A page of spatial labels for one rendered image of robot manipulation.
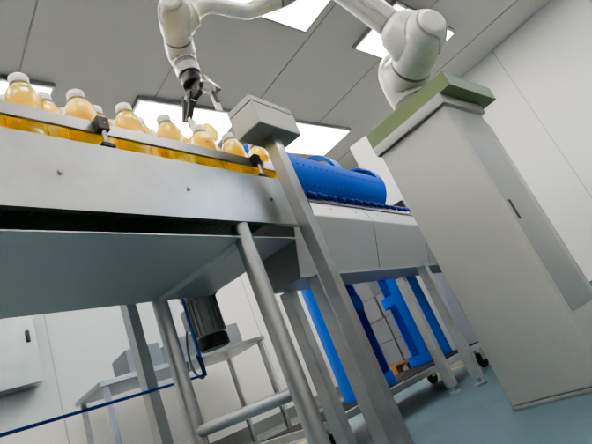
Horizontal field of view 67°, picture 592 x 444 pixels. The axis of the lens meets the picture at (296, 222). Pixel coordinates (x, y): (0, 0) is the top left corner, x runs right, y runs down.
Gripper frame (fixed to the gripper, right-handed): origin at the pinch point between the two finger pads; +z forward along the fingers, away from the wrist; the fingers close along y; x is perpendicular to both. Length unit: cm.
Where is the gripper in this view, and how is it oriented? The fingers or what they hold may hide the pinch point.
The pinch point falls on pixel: (206, 121)
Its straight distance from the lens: 165.5
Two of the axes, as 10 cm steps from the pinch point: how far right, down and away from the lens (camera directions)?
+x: -6.0, -0.4, -8.0
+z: 3.7, 8.7, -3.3
